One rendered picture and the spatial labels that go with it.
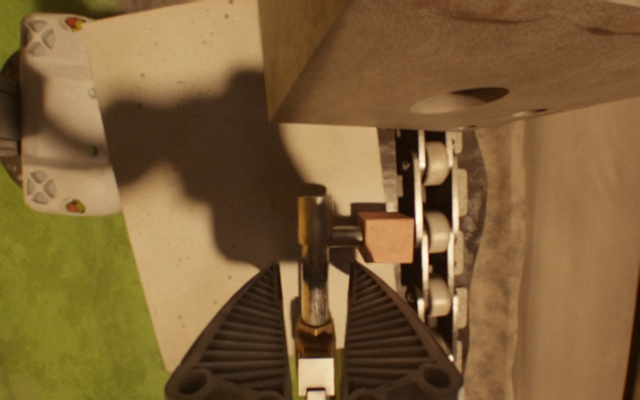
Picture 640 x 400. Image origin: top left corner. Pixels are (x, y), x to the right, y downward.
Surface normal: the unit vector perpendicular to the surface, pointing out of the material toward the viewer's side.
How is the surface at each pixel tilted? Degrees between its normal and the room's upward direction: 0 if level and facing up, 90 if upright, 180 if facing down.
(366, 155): 0
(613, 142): 0
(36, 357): 0
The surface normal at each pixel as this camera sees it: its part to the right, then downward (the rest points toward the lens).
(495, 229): -0.59, 0.08
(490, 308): -0.32, 0.14
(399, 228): 0.03, 0.11
